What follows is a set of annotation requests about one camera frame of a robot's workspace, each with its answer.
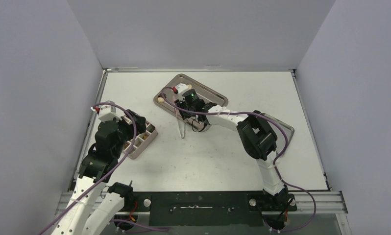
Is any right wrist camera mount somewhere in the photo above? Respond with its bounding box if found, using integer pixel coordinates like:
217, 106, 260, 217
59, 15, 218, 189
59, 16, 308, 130
172, 83, 190, 94

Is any purple cable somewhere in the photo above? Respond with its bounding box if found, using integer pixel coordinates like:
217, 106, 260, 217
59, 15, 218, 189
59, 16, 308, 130
160, 86, 317, 233
36, 102, 138, 235

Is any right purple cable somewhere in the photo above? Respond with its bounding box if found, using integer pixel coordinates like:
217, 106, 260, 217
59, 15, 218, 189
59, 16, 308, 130
160, 86, 317, 233

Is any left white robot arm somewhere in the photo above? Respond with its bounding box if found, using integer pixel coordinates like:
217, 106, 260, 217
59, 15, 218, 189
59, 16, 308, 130
52, 109, 147, 235

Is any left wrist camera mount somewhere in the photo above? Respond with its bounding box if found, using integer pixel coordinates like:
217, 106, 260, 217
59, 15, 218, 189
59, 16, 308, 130
90, 100, 121, 122

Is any cream round swirl chocolate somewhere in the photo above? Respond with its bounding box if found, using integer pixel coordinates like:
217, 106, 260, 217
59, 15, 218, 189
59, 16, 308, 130
157, 97, 165, 103

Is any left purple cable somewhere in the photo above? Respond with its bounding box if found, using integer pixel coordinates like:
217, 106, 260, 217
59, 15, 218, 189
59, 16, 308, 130
36, 102, 138, 235

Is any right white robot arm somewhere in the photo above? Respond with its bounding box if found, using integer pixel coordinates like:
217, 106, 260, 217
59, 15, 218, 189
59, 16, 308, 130
172, 87, 295, 211

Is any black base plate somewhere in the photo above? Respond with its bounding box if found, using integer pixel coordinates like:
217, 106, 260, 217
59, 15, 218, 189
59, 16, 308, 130
120, 191, 297, 227

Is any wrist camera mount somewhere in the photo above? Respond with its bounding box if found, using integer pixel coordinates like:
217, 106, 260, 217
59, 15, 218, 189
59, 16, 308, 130
172, 83, 190, 94
90, 100, 121, 122

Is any metal tin lid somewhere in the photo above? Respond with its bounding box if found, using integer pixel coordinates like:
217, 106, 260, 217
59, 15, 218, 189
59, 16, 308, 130
262, 113, 295, 153

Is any steel chocolate tray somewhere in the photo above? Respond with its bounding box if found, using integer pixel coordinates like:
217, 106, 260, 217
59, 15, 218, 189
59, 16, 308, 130
153, 73, 228, 131

